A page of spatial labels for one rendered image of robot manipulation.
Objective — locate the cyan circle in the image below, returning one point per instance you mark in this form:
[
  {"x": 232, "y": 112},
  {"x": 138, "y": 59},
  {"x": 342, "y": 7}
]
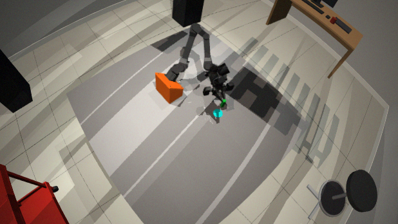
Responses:
[{"x": 217, "y": 113}]

